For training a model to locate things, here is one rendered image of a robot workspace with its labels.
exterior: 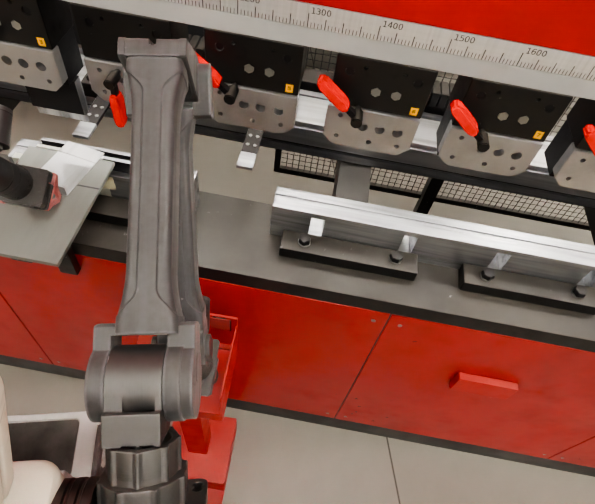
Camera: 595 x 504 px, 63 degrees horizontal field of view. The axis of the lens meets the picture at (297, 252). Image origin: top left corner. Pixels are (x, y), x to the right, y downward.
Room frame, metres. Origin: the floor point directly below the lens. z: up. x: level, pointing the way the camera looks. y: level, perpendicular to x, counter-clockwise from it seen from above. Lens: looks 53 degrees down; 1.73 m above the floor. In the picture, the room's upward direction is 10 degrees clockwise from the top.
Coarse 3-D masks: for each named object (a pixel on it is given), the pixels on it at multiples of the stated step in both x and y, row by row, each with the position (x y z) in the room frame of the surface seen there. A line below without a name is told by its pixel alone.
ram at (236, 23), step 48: (96, 0) 0.66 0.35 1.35; (144, 0) 0.66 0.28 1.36; (336, 0) 0.66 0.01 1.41; (384, 0) 0.66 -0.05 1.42; (432, 0) 0.66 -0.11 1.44; (480, 0) 0.66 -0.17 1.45; (528, 0) 0.66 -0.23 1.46; (576, 0) 0.66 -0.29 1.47; (336, 48) 0.66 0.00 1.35; (384, 48) 0.66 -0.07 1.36; (576, 48) 0.66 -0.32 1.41; (576, 96) 0.66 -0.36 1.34
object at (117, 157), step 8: (48, 144) 0.71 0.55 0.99; (56, 144) 0.71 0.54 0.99; (64, 144) 0.71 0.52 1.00; (80, 144) 0.72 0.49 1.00; (104, 152) 0.71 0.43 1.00; (112, 152) 0.71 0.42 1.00; (120, 152) 0.71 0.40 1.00; (112, 160) 0.69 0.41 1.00; (120, 160) 0.69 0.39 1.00; (128, 160) 0.70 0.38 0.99; (120, 168) 0.69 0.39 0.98; (128, 168) 0.69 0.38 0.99
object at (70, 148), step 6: (66, 144) 0.71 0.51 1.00; (72, 144) 0.71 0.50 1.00; (78, 144) 0.71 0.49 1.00; (60, 150) 0.69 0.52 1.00; (66, 150) 0.69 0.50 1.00; (72, 150) 0.69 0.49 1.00; (78, 150) 0.70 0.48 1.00; (84, 150) 0.70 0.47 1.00; (90, 150) 0.70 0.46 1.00; (96, 150) 0.71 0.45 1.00; (78, 156) 0.68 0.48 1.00; (84, 156) 0.68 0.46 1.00; (90, 156) 0.69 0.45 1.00; (96, 156) 0.69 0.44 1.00; (96, 162) 0.67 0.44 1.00
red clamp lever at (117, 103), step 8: (112, 72) 0.64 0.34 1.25; (120, 72) 0.65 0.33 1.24; (104, 80) 0.62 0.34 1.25; (112, 80) 0.62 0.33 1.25; (112, 88) 0.62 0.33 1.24; (112, 96) 0.62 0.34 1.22; (120, 96) 0.63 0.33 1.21; (112, 104) 0.62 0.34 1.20; (120, 104) 0.62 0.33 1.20; (112, 112) 0.62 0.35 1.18; (120, 112) 0.62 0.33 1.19; (120, 120) 0.62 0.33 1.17
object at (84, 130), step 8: (88, 80) 0.90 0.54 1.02; (88, 88) 0.89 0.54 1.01; (96, 96) 0.89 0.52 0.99; (96, 104) 0.84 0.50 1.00; (104, 104) 0.85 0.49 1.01; (88, 112) 0.81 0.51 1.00; (96, 112) 0.82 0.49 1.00; (104, 112) 0.82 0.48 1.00; (96, 120) 0.79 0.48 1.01; (80, 128) 0.76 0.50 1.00; (88, 128) 0.76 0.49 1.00; (80, 136) 0.74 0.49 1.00; (88, 136) 0.74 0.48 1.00
